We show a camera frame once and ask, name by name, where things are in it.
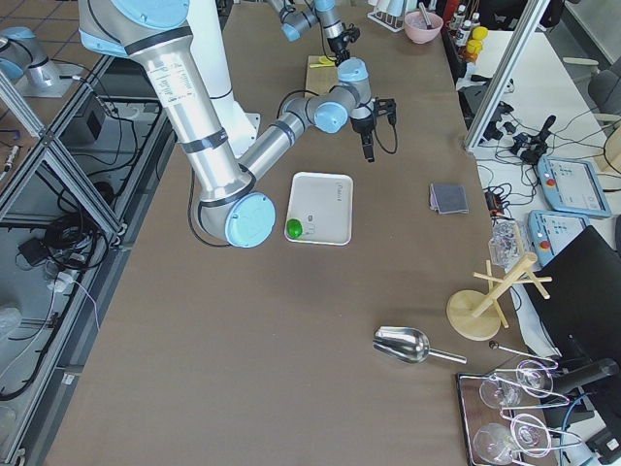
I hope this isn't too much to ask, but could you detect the grey folded cloth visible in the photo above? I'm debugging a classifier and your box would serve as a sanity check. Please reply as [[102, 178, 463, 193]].
[[429, 183, 470, 215]]

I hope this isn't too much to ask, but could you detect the teach pendant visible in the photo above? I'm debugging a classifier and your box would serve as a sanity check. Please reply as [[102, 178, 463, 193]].
[[528, 210, 590, 266], [537, 155, 611, 218]]

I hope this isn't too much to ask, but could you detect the dark glass rack tray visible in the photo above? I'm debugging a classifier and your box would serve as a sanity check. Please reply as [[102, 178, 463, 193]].
[[455, 373, 485, 465]]

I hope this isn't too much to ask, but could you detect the wine glass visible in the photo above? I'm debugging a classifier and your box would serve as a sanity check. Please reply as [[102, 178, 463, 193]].
[[473, 414, 552, 465], [479, 359, 553, 409]]

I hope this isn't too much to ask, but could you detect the pink bowl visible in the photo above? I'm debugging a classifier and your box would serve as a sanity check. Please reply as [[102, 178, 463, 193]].
[[404, 11, 443, 44]]

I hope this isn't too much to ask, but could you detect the green lime toy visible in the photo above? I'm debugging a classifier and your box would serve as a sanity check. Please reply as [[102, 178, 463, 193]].
[[285, 218, 304, 240]]

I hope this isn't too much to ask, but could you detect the white dish rack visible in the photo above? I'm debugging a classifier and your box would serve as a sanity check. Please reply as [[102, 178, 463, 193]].
[[367, 0, 407, 33]]

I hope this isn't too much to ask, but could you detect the aluminium frame post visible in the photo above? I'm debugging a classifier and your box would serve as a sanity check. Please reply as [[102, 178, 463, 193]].
[[464, 0, 549, 154]]

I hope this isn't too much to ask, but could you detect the wine glass lower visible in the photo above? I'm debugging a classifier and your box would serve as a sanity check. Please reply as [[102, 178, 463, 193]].
[[473, 414, 552, 465]]

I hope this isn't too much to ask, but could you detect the metal scoop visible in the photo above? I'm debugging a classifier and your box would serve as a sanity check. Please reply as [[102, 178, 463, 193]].
[[373, 325, 468, 364]]

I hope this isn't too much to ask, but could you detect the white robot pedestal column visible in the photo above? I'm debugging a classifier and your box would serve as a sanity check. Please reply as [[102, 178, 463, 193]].
[[187, 0, 261, 159]]

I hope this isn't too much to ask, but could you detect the clear plastic container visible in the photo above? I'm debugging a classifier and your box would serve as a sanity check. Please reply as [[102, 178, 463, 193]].
[[488, 220, 526, 269]]

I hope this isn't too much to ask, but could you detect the wine glass upper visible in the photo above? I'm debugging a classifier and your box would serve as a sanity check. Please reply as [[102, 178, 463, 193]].
[[479, 359, 553, 409]]

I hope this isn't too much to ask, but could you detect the wooden mug tree stand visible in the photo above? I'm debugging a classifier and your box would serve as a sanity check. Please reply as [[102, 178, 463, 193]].
[[446, 226, 552, 341]]

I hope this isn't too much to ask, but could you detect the black laptop monitor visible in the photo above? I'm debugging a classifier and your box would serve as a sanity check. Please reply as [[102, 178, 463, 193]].
[[527, 226, 620, 361]]

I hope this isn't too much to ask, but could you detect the lower teach pendant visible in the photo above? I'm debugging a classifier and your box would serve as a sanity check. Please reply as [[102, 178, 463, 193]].
[[528, 210, 590, 266]]

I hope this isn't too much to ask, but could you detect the wooden cutting board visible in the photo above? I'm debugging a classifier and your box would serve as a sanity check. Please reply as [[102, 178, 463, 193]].
[[304, 55, 339, 97]]

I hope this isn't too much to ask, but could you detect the small metal spoon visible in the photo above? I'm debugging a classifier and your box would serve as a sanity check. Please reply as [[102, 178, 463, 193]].
[[488, 340, 530, 357]]

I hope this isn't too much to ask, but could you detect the upper teach pendant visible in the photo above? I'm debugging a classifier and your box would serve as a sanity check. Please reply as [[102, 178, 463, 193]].
[[537, 155, 611, 218]]

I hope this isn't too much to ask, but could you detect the white rectangular tray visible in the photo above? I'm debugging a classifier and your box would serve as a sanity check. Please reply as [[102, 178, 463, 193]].
[[284, 172, 353, 246]]

